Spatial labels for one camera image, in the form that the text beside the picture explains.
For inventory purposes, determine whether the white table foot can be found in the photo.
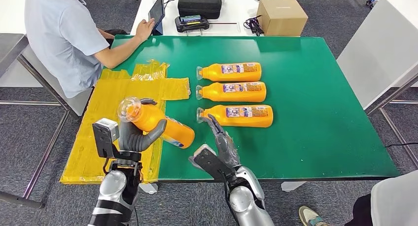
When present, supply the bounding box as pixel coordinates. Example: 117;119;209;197
280;181;308;192
139;183;158;195

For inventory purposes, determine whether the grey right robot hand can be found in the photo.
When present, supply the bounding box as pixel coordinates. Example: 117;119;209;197
202;113;242;169

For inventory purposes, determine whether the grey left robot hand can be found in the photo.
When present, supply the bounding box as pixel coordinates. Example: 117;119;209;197
117;98;168;153

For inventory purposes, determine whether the person's shoe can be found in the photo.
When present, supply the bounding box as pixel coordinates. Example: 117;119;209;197
298;206;330;226

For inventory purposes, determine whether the white bench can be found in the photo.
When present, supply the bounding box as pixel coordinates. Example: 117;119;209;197
22;46;94;117

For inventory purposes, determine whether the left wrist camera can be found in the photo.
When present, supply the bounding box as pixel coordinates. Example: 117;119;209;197
92;117;142;163

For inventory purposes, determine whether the person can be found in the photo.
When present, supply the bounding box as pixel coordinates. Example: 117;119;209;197
24;0;156;99

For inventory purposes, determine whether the black cable bundle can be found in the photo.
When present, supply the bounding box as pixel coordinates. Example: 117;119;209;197
243;16;265;37

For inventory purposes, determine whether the black handheld controller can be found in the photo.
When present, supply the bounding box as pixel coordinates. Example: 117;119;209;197
174;15;210;33

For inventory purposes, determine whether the person's right hand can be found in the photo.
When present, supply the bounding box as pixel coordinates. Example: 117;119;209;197
135;18;156;43

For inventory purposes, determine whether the orange detergent bottle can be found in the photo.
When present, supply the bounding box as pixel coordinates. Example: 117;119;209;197
196;62;263;82
195;82;267;103
196;105;274;128
117;97;196;150

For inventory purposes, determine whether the steel table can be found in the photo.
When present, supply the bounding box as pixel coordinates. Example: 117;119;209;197
0;33;70;209

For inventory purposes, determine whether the brown cardboard box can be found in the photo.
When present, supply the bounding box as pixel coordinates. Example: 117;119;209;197
256;0;309;38

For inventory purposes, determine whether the black tablet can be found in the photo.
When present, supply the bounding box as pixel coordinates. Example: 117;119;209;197
148;0;166;36

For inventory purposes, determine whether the white table with metal legs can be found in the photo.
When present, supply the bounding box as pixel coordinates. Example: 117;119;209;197
336;0;418;168

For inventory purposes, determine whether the black zip case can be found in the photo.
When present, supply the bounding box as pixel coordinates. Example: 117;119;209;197
177;0;223;20

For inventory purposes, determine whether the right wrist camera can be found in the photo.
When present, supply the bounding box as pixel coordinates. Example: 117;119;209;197
191;144;238;183

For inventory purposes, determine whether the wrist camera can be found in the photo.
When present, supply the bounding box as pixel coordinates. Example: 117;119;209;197
92;117;142;163
191;144;238;183

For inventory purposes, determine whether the black floor cable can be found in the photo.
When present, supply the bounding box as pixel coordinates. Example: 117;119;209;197
384;142;418;149

